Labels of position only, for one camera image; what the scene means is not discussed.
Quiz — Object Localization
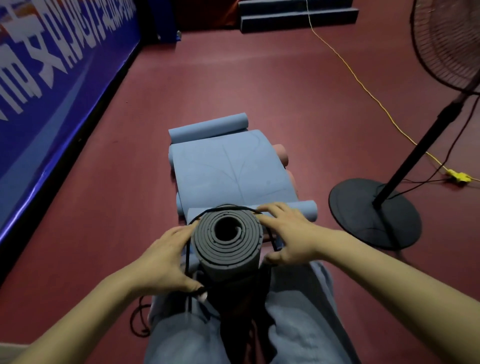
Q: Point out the person's right hand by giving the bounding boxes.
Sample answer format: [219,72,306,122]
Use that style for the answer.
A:
[257,202,328,267]

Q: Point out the person's left hand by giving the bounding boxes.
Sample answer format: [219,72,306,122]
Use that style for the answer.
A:
[132,224,209,303]

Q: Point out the black cord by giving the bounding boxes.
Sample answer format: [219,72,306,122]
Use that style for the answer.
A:
[129,204,281,338]

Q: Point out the grey yoga mat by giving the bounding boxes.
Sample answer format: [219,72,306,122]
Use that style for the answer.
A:
[191,208,265,301]

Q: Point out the person's left forearm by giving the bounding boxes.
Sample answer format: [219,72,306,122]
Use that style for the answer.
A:
[10,259,148,364]

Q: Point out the person's right forearm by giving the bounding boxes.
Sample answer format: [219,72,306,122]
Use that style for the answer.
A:
[319,229,480,364]

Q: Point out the blue rolled yoga mat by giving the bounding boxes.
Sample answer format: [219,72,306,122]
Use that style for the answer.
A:
[168,112,250,145]
[175,191,189,219]
[187,200,319,226]

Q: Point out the person's light blue jeans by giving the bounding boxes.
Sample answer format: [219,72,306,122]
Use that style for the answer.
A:
[144,260,361,364]

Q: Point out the black standing fan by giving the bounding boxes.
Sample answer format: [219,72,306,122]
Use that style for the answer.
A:
[328,0,480,251]

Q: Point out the large blue yoga mat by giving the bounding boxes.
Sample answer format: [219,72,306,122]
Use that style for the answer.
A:
[168,129,299,222]

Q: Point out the blue printed banner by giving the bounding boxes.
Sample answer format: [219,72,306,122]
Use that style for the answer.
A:
[0,0,142,242]

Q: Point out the dark blue steps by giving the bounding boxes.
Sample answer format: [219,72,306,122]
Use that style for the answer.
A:
[238,0,360,34]

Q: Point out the yellow extension cable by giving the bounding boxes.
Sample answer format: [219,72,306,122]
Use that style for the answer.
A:
[305,0,451,174]

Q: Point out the black fan cable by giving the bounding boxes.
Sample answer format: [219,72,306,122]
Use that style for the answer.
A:
[390,105,480,196]

